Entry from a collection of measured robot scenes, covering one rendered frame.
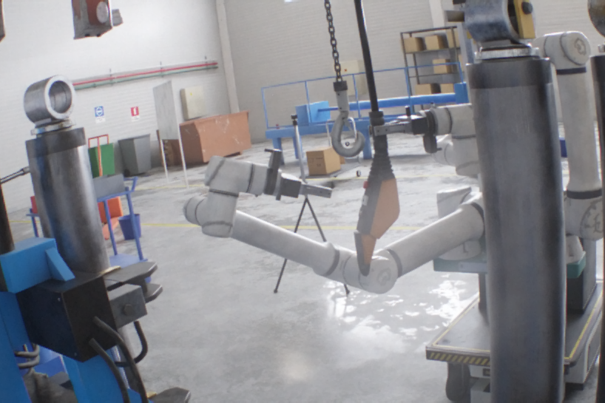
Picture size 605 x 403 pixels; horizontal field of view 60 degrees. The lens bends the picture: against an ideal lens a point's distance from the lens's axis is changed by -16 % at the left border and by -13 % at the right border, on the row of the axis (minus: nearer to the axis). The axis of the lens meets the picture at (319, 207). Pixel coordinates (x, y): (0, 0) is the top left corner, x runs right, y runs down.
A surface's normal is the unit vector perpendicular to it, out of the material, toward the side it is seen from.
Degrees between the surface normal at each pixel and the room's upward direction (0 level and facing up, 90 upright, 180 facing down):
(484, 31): 121
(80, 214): 90
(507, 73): 90
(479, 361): 90
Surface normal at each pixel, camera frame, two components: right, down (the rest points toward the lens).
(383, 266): 0.51, 0.05
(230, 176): 0.25, 0.04
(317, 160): -0.55, 0.25
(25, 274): 0.83, -0.01
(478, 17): -0.78, 0.29
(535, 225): -0.07, 0.22
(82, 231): 0.69, 0.05
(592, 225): 0.15, 0.29
